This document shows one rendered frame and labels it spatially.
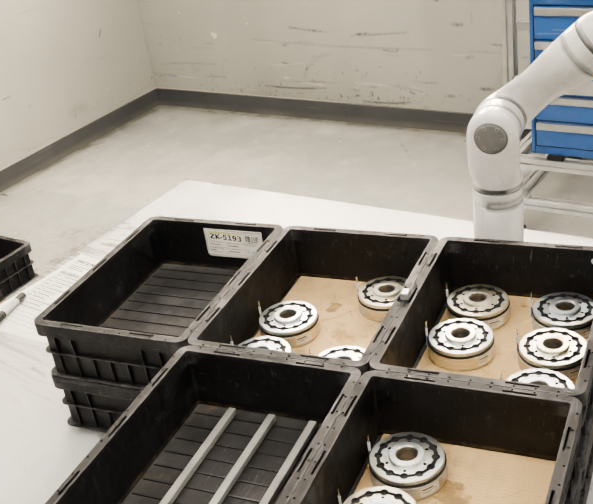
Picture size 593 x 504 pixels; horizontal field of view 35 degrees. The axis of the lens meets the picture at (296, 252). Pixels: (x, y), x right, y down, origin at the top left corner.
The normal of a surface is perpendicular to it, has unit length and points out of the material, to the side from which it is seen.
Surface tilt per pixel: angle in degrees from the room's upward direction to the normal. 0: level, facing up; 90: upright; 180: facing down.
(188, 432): 0
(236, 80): 90
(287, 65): 90
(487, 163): 96
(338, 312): 0
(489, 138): 96
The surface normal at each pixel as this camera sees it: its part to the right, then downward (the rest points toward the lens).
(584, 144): -0.54, 0.47
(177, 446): -0.14, -0.87
